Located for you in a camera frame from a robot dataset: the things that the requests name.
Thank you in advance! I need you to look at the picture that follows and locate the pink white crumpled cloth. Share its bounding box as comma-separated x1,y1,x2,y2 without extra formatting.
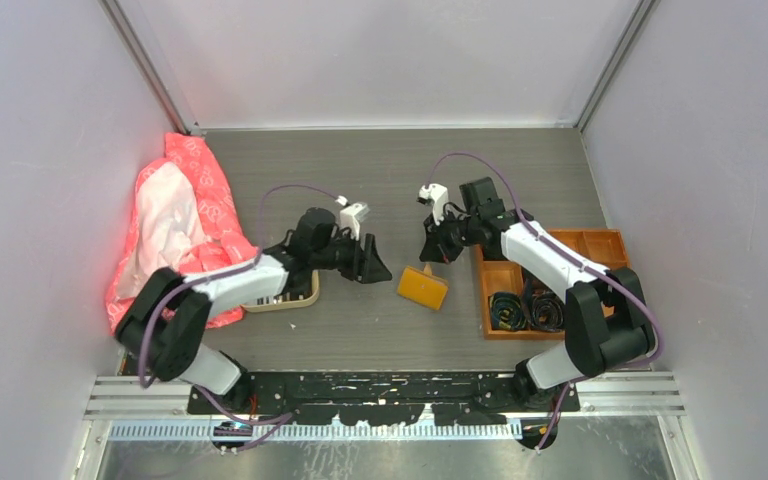
104,133,256,330

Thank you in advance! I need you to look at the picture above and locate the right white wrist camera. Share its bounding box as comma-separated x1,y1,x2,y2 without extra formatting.
417,183,449,225

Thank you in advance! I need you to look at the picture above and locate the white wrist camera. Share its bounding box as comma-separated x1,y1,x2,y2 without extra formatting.
335,195,370,240
417,183,449,225

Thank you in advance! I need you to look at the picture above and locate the rolled dark belt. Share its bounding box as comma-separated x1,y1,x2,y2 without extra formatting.
488,291,527,331
523,278,564,333

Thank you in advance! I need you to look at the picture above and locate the orange leather card holder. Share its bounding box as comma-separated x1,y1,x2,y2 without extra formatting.
397,263,449,311

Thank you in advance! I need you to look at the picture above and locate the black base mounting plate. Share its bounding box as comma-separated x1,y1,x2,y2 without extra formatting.
186,370,580,448

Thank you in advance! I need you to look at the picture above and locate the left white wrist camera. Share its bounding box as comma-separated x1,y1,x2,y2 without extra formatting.
335,195,370,240

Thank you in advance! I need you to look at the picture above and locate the orange wooden compartment tray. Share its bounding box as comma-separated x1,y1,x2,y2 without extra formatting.
470,229,631,341

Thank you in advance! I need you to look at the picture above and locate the rolled dark belt left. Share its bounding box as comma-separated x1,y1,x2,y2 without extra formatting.
488,291,527,331

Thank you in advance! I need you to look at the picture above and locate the rolled dark belt right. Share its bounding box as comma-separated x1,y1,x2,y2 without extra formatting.
523,278,564,333

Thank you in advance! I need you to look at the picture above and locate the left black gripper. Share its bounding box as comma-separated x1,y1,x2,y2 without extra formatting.
311,227,391,284

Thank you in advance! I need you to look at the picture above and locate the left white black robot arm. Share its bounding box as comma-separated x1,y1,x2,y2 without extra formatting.
114,202,392,413

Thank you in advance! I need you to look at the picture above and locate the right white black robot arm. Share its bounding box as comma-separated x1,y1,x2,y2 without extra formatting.
417,177,659,411

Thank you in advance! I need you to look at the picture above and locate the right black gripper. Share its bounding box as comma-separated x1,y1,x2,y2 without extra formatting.
420,207,479,265

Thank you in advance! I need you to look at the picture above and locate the beige oval card tray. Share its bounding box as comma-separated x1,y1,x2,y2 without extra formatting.
242,270,320,313

